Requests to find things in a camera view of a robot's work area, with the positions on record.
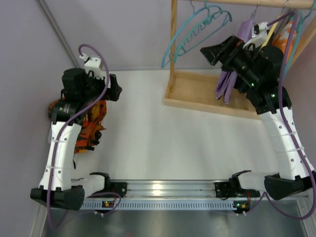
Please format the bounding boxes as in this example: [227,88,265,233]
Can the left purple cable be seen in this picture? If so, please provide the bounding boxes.
[46,44,123,229]

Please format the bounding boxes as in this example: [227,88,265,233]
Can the black garment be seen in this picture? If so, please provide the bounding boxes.
[234,76,255,100]

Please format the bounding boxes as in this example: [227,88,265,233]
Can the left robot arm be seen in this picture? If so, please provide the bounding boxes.
[30,68,122,210]

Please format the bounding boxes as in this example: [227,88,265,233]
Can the empty teal hanger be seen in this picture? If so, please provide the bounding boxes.
[160,0,224,70]

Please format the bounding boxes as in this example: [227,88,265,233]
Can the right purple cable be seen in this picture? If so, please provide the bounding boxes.
[261,9,316,220]

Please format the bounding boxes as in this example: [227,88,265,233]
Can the orange camouflage trousers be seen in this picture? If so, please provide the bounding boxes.
[48,98,107,153]

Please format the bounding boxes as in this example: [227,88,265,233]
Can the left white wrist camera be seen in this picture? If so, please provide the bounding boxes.
[79,54,106,80]

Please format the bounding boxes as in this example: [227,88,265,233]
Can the purple hanger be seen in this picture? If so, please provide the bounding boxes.
[250,0,261,23]

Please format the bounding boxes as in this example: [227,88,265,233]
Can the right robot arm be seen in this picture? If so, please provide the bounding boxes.
[200,35,316,200]

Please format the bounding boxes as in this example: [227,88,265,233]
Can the white plastic basket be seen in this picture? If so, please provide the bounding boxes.
[47,128,52,144]

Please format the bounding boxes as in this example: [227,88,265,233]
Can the orange white garment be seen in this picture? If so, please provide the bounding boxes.
[272,20,297,60]

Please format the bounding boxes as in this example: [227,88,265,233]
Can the far right teal hanger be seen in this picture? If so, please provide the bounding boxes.
[283,6,316,79]

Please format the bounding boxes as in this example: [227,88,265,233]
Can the teal hanger with trousers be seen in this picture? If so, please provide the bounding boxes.
[168,0,233,64]

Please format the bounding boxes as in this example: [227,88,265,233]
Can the purple garment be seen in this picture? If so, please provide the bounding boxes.
[215,18,254,104]

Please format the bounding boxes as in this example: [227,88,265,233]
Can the purple cable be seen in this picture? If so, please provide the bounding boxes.
[46,44,123,229]
[261,9,316,220]

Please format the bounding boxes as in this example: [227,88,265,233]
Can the wooden hanger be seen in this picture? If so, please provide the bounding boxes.
[261,0,288,47]

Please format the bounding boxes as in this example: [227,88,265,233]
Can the wooden clothes rack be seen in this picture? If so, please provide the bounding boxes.
[164,0,316,119]

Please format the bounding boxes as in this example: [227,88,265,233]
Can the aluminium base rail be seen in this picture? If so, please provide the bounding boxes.
[39,179,309,218]

